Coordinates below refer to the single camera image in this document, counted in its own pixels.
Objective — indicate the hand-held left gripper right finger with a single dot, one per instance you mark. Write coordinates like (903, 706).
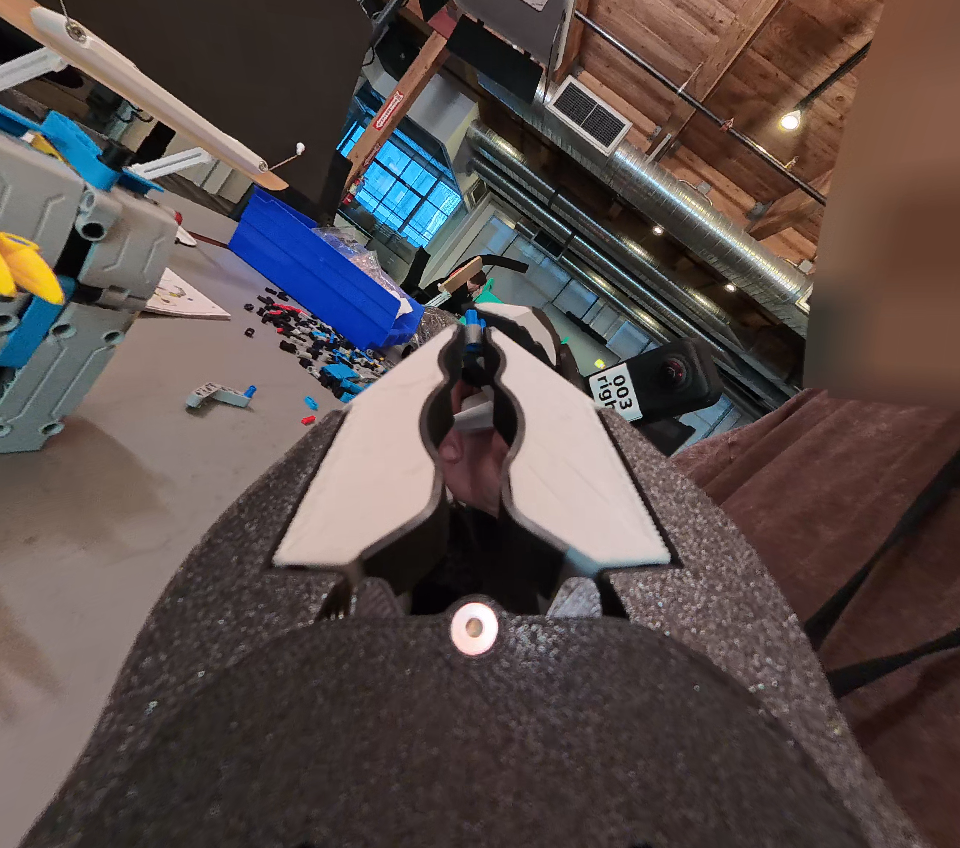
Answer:
(585, 480)

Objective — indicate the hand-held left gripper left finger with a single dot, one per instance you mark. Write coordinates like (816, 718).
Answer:
(360, 480)

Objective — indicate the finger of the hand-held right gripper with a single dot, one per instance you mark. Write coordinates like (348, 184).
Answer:
(529, 323)

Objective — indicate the pile of small brick pieces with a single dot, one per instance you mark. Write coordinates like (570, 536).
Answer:
(337, 375)

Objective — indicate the grey angled beam piece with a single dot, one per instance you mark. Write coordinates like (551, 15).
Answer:
(217, 398)

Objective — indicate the blue grey brick robot model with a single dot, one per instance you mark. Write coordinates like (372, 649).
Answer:
(45, 225)

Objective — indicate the grey desk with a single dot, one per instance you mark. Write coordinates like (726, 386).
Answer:
(112, 525)

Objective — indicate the person's right hand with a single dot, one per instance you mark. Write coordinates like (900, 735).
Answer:
(472, 473)

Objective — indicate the teal plastic folder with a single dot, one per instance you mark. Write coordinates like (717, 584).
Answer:
(489, 296)

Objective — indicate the large paned window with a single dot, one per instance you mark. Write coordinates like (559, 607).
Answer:
(405, 187)

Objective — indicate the brown shirt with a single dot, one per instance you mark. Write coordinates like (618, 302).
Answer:
(825, 488)

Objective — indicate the clear bags in bin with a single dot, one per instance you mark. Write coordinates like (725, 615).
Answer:
(352, 247)

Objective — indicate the white air vent grille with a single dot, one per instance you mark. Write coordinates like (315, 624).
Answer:
(589, 112)

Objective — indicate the red fire extinguisher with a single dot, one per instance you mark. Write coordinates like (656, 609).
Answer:
(351, 191)

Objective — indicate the blue plastic bin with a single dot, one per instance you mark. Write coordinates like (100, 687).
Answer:
(315, 263)

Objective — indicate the open instruction booklet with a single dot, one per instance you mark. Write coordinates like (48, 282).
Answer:
(180, 296)

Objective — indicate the white folding book stand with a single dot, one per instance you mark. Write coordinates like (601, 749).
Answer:
(150, 90)

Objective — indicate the black board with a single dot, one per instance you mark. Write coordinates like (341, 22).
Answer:
(225, 0)

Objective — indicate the silver ventilation duct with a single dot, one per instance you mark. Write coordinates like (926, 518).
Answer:
(675, 202)

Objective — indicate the wooden post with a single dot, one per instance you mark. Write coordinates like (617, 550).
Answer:
(390, 105)

